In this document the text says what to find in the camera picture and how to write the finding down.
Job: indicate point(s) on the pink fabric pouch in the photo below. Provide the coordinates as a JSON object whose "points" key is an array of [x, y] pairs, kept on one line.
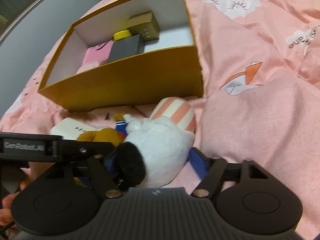
{"points": [[88, 66]]}

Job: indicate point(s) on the dark grey box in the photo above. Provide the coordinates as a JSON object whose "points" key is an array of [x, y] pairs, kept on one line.
{"points": [[126, 47]]}

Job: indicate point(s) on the pink wallet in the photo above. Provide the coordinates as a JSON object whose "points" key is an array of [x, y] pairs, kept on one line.
{"points": [[99, 53]]}

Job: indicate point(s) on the brown plush with blue hat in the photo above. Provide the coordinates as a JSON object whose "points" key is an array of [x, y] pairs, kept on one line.
{"points": [[115, 135]]}

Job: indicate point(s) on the person's left hand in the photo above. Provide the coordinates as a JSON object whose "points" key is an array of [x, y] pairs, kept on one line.
{"points": [[31, 173]]}

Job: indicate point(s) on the white flat box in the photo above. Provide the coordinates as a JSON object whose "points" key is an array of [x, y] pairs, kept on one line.
{"points": [[70, 129]]}

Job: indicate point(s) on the orange cardboard storage box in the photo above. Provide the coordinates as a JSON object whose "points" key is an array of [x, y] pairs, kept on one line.
{"points": [[167, 67]]}

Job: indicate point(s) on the gold square box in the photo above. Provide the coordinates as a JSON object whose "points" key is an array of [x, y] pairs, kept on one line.
{"points": [[145, 25]]}

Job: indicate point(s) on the white plush with black ear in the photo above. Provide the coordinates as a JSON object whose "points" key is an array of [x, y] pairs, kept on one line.
{"points": [[156, 148]]}

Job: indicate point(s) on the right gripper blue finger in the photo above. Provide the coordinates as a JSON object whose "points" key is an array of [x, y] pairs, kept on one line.
{"points": [[206, 168]]}

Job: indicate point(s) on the pink bed duvet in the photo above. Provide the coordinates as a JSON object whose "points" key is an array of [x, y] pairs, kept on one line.
{"points": [[260, 67]]}

